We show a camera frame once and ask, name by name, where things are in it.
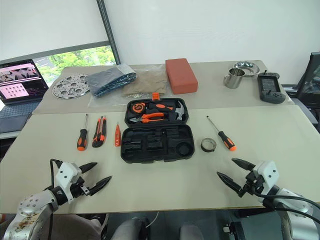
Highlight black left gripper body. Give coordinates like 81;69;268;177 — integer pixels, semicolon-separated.
69;175;91;201

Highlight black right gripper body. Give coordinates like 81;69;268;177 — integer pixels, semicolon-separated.
238;170;266;199

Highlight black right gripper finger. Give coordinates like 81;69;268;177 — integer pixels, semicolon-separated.
231;157;257;173
216;171;243;196

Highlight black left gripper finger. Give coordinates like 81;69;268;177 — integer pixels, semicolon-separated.
79;162;99;174
88;175;113;197

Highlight short black orange screwdriver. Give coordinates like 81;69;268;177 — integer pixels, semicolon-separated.
76;113;89;152

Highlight long black orange screwdriver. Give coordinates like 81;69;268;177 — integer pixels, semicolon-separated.
206;115;237;152

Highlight black orange utility knife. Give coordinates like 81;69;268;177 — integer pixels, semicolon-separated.
91;115;107;149

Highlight black tape roll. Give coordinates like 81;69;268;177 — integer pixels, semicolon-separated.
200;137;218;153

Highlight orange voltage tester pen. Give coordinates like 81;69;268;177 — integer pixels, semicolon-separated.
114;121;122;147

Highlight black plastic tool case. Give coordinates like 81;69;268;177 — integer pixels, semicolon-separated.
120;97;196;165

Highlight grey brown fabric shape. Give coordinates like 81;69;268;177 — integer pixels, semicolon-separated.
52;214;104;240

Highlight black box under table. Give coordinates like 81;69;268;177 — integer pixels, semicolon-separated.
224;211;285;240

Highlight grey rounded shape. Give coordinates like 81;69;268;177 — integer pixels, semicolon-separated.
110;216;151;240
179;222;205;240

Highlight clear plastic bag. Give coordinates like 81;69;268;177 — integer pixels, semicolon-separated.
87;93;130;108

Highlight orange black tape measure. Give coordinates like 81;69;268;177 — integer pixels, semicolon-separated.
131;101;147;114

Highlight perforated round metal plate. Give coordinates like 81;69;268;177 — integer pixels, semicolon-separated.
51;73;91;100

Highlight black handheld controller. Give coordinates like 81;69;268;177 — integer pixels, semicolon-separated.
257;70;287;104

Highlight stainless steel mug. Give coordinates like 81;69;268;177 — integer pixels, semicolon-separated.
222;67;247;89

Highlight dark blue folded bag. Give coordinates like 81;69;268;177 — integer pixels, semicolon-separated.
85;64;138;97

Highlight stainless steel bowl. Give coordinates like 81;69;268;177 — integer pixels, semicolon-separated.
233;60;261;77

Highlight black office chair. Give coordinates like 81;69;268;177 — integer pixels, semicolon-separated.
295;51;320;109

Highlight red brick block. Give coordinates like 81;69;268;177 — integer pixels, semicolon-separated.
164;57;199;95

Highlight open laptop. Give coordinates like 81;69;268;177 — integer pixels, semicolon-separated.
0;58;50;134

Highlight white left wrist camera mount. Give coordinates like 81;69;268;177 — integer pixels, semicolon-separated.
54;161;82;198

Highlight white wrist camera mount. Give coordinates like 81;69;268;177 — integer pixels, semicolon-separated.
252;160;281;195
54;161;82;198

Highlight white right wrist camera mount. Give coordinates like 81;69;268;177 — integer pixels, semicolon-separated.
252;160;281;195

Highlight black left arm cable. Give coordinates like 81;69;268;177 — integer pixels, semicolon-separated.
48;158;63;240

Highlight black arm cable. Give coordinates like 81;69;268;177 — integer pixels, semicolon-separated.
48;158;63;240
249;191;320;223

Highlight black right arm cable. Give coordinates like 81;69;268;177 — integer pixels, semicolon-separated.
249;191;320;223

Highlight thin white cable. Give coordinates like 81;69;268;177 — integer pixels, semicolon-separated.
146;211;161;229

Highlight orange handled pliers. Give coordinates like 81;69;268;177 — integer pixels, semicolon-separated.
129;112;166;125

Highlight claw hammer black orange handle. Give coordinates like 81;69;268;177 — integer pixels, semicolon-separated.
146;100;186;121

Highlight dark grey window frame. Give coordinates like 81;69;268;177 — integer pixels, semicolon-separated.
0;0;123;66

